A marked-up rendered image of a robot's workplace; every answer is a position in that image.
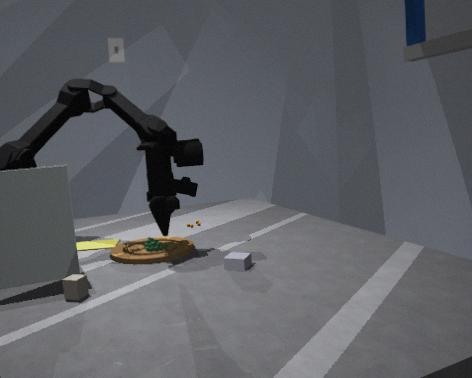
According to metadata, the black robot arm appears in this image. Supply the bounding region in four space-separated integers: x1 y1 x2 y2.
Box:
0 79 203 197

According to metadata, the round wooden bead board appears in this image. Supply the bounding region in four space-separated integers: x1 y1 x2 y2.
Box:
111 237 194 264

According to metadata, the small beige cube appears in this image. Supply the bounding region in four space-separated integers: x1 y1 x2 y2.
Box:
62 274 89 300

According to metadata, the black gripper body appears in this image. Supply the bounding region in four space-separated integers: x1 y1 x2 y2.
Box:
146 168 180 212

